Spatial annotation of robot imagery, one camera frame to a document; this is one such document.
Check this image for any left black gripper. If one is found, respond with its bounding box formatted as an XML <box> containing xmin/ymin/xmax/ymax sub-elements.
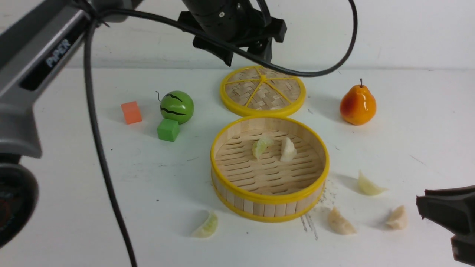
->
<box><xmin>178</xmin><ymin>0</ymin><xmax>287</xmax><ymax>67</ymax></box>

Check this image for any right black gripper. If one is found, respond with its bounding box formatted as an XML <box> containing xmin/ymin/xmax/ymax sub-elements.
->
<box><xmin>416</xmin><ymin>185</ymin><xmax>475</xmax><ymax>266</ymax></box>

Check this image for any beige dumpling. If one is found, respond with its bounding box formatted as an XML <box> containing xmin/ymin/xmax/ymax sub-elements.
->
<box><xmin>280</xmin><ymin>137</ymin><xmax>297</xmax><ymax>162</ymax></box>
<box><xmin>385</xmin><ymin>205</ymin><xmax>408</xmax><ymax>230</ymax></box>
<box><xmin>327</xmin><ymin>207</ymin><xmax>357</xmax><ymax>235</ymax></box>

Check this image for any pale yellow dumpling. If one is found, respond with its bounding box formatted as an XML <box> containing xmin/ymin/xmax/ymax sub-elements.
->
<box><xmin>357</xmin><ymin>170</ymin><xmax>388</xmax><ymax>196</ymax></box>

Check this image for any green dumpling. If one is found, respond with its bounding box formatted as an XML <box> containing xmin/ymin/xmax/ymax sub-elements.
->
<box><xmin>252</xmin><ymin>136</ymin><xmax>274</xmax><ymax>161</ymax></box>
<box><xmin>191</xmin><ymin>211</ymin><xmax>219</xmax><ymax>238</ymax></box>

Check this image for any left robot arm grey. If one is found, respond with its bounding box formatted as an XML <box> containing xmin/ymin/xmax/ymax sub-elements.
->
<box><xmin>1</xmin><ymin>0</ymin><xmax>287</xmax><ymax>246</ymax></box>

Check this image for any bamboo steamer lid yellow rim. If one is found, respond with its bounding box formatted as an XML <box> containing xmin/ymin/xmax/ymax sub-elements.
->
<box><xmin>219</xmin><ymin>66</ymin><xmax>307</xmax><ymax>117</ymax></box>

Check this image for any bamboo steamer tray yellow rim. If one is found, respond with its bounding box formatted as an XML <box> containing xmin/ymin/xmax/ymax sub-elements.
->
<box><xmin>210</xmin><ymin>116</ymin><xmax>330</xmax><ymax>223</ymax></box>

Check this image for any green toy watermelon ball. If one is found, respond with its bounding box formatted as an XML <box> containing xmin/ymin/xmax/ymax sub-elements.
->
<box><xmin>156</xmin><ymin>90</ymin><xmax>195</xmax><ymax>125</ymax></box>

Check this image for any green foam cube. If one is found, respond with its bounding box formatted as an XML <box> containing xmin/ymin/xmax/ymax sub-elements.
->
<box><xmin>157</xmin><ymin>119</ymin><xmax>180</xmax><ymax>142</ymax></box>

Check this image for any orange toy pear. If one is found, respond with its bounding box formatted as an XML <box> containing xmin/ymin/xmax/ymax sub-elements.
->
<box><xmin>340</xmin><ymin>78</ymin><xmax>377</xmax><ymax>126</ymax></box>

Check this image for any orange foam cube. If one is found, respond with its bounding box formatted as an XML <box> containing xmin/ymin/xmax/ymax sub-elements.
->
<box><xmin>121</xmin><ymin>101</ymin><xmax>143</xmax><ymax>125</ymax></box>

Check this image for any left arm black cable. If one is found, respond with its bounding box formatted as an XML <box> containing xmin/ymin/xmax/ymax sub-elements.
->
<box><xmin>72</xmin><ymin>0</ymin><xmax>358</xmax><ymax>267</ymax></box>

